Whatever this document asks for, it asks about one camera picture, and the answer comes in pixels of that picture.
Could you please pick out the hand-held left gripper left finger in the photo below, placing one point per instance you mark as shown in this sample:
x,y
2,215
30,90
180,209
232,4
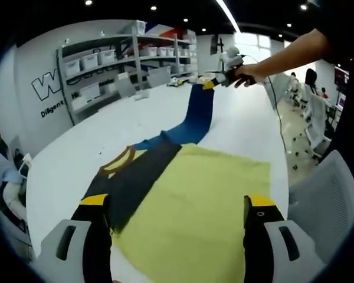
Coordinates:
x,y
94,236

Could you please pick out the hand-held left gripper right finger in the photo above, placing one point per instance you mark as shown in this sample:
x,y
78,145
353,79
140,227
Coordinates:
x,y
259,236

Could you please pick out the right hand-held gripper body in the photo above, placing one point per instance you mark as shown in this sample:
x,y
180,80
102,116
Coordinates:
x,y
231,59

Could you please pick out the yellow blue grey garment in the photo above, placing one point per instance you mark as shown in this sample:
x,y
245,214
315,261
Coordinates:
x,y
194,191

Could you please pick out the person's right hand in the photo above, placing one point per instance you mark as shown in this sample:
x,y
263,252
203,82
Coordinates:
x,y
252,75

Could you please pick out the idle hand-held gripper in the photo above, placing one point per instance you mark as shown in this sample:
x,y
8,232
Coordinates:
x,y
180,82

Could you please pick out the long ceiling light strip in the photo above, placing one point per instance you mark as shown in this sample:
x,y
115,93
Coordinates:
x,y
228,16

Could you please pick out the grey mesh office chair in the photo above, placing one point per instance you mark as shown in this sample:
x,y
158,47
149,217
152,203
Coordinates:
x,y
321,200

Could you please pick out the white crumpled cloth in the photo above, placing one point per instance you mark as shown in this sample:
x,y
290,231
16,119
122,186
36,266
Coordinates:
x,y
142,95

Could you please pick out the white office chair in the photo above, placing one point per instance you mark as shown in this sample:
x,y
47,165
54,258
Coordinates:
x,y
318,123
296,91

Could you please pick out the grey shelving unit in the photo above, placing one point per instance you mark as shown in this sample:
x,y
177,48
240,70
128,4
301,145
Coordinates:
x,y
135,63

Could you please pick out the ceiling spot lights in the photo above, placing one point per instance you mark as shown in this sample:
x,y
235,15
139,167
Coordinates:
x,y
153,8

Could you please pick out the person's black clothing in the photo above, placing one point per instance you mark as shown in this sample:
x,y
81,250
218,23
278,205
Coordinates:
x,y
351,44

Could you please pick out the white lidded box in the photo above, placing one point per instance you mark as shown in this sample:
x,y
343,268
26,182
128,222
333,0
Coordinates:
x,y
89,92

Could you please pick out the row of white storage bins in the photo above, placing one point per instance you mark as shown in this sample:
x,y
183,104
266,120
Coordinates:
x,y
90,60

